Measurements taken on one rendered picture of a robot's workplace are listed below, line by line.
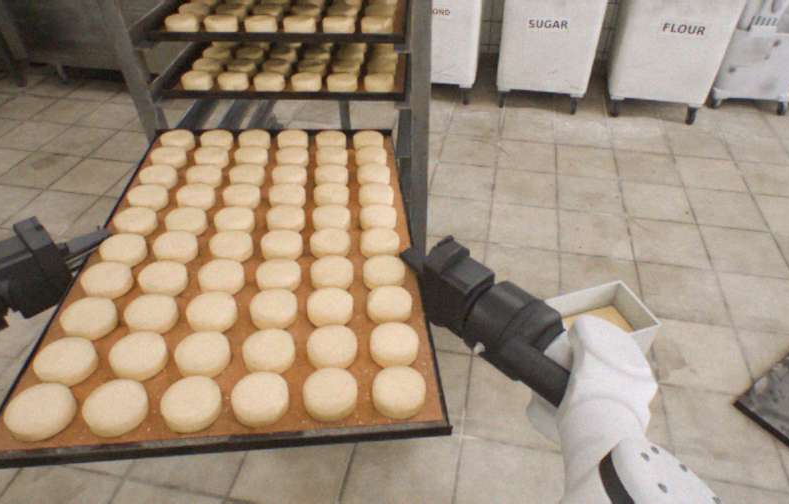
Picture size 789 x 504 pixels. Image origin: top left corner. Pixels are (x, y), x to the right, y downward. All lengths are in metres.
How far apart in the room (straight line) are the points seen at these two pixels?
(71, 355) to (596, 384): 0.48
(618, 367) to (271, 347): 0.32
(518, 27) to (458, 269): 2.60
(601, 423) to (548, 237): 1.90
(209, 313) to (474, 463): 1.14
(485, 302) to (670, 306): 1.64
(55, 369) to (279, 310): 0.21
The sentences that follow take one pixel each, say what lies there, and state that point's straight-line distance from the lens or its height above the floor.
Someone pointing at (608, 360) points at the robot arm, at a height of 1.06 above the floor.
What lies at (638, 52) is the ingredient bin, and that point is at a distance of 3.22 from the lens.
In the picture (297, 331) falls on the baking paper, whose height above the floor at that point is 0.99.
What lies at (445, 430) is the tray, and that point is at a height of 0.99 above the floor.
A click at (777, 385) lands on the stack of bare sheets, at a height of 0.02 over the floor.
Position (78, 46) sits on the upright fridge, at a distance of 3.85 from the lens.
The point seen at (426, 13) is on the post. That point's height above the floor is 1.18.
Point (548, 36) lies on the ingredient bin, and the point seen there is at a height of 0.44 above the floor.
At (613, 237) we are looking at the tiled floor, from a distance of 2.39.
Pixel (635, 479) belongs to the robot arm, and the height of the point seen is 1.17.
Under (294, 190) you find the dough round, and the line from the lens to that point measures 0.76.
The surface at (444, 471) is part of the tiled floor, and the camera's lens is 1.58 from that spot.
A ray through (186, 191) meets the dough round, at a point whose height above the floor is 1.01.
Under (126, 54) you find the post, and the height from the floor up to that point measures 1.12.
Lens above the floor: 1.42
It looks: 42 degrees down
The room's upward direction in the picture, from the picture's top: straight up
